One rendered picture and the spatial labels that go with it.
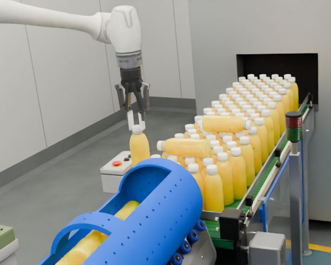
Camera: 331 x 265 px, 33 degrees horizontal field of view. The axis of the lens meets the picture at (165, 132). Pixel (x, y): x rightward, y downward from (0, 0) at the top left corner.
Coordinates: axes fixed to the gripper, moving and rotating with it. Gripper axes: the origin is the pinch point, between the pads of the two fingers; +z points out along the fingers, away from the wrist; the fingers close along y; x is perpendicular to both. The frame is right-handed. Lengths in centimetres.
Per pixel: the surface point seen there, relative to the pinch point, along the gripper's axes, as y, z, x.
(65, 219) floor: -144, 130, 139
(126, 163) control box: -9.6, 19.8, 5.7
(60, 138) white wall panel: -226, 112, 261
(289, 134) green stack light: 51, 11, 23
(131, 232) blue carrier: 26, 10, -59
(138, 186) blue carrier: 7.8, 17.5, -18.4
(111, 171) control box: -12.6, 20.3, -1.6
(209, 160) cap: 23.2, 18.8, 11.7
